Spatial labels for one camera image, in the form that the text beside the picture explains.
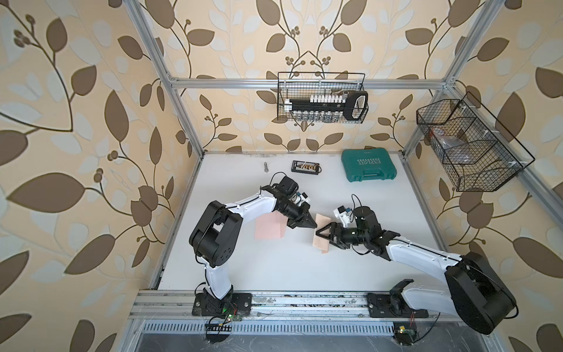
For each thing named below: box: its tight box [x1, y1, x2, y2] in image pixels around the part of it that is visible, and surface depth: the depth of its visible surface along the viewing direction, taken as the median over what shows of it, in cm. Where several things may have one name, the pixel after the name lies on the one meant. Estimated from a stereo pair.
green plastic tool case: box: [340, 148, 397, 183], surface depth 113 cm
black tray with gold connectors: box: [291, 159, 321, 176], surface depth 114 cm
